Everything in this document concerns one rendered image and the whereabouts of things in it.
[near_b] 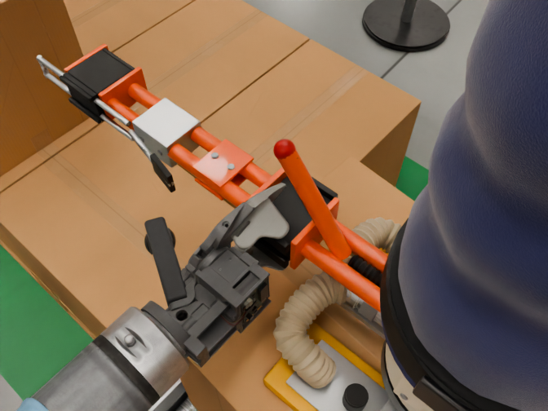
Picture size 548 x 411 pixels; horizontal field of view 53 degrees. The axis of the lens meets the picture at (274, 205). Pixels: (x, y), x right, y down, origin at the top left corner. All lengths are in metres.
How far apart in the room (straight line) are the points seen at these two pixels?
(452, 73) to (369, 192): 1.74
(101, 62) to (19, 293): 1.25
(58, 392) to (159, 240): 0.19
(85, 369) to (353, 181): 0.49
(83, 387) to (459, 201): 0.38
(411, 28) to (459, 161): 2.36
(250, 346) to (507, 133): 0.52
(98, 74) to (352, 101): 0.88
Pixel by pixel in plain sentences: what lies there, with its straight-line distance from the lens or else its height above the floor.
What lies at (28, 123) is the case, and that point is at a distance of 1.47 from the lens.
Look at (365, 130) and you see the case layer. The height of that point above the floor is 0.54.
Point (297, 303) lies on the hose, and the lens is 0.65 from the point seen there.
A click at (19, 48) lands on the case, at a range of 1.37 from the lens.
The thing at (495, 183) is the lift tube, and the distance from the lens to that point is 0.30.
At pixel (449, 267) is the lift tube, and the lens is 0.38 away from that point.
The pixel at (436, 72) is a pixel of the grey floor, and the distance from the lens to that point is 2.54.
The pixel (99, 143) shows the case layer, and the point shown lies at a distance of 1.50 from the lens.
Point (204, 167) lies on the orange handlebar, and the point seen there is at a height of 1.09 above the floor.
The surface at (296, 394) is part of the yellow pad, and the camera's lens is 0.69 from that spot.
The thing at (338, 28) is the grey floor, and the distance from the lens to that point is 2.68.
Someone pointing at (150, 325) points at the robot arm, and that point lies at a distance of 0.57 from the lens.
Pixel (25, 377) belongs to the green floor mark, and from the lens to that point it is 1.85.
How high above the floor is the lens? 1.63
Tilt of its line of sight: 56 degrees down
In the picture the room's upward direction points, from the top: straight up
